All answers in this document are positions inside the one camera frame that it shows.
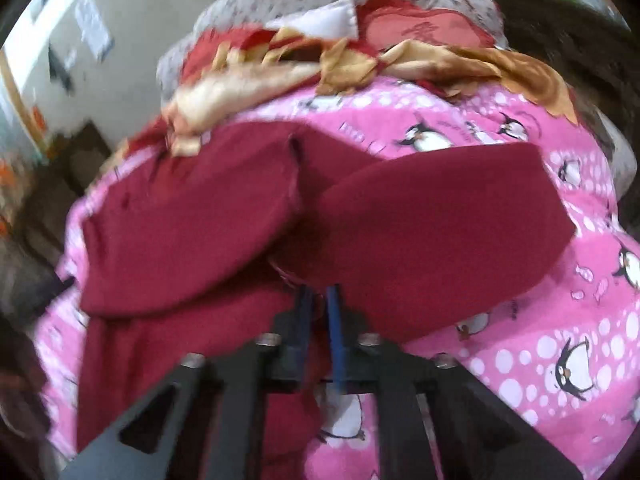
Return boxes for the pink penguin print blanket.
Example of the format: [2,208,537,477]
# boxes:
[35,77,640,480]

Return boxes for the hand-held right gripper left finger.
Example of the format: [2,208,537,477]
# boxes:
[60,285,316,480]

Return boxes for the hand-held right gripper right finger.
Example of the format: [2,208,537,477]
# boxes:
[325,285,583,480]

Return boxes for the dark wooden cabinet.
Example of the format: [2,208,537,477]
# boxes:
[22,120,117,266]

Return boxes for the white cloth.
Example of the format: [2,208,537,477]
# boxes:
[265,0,359,41]

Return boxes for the red and gold satin cloth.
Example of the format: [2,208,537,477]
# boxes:
[160,25,578,157]

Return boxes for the white wall paper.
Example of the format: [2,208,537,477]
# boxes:
[75,0,116,61]

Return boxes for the red embroidered pillow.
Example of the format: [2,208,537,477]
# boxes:
[360,0,497,52]

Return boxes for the dark carved wooden table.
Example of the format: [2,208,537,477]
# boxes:
[477,0,632,128]

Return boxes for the maroon knit garment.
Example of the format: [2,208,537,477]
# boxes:
[75,122,578,480]

